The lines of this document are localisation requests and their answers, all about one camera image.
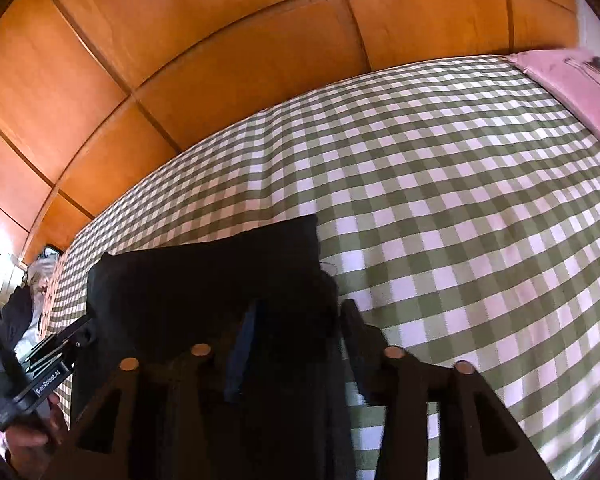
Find navy garment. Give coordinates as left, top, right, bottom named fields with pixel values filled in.
left=0, top=284, right=39, bottom=362

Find pink pillow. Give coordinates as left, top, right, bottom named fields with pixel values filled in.
left=509, top=48, right=600, bottom=159

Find wooden wardrobe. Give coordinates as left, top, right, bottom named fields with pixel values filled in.
left=0, top=0, right=581, bottom=267

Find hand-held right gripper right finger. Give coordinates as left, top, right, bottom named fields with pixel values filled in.
left=340, top=299, right=556, bottom=480

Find green checked bed sheet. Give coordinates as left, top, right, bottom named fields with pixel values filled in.
left=40, top=52, right=600, bottom=480

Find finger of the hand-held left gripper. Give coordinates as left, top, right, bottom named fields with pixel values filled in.
left=55, top=312, right=99, bottom=357

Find black pants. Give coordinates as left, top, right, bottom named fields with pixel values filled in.
left=70, top=214, right=361, bottom=480

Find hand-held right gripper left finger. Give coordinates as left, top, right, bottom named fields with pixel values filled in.
left=42, top=297, right=268, bottom=480

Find person's left hand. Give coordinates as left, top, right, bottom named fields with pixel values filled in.
left=4, top=391, right=70, bottom=477

